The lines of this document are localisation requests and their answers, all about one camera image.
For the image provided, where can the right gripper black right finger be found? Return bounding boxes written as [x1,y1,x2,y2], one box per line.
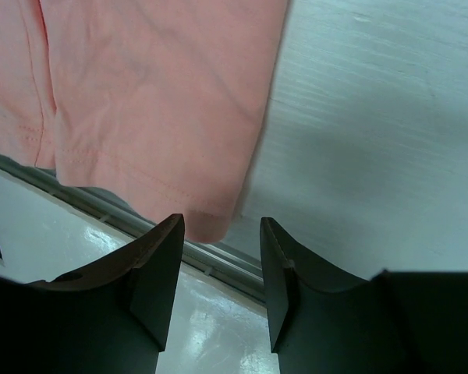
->
[260,217,468,373]

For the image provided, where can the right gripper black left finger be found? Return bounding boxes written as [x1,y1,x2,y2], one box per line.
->
[0,213,185,373]

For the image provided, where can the aluminium rail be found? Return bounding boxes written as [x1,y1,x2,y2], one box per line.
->
[0,156,265,303]

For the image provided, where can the salmon pink t shirt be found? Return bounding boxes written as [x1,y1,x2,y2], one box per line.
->
[0,1,288,243]

